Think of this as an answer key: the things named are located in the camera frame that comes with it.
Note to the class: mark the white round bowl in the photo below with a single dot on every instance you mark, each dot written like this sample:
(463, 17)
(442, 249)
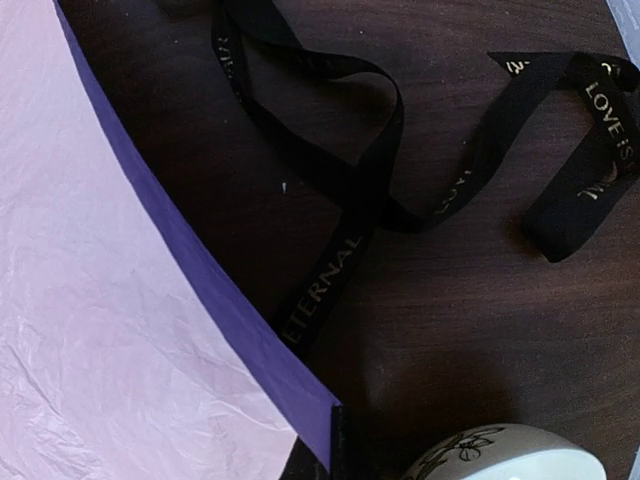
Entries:
(506, 451)

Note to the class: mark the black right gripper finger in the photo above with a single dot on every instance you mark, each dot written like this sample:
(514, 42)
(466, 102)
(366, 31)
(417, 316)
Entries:
(341, 460)

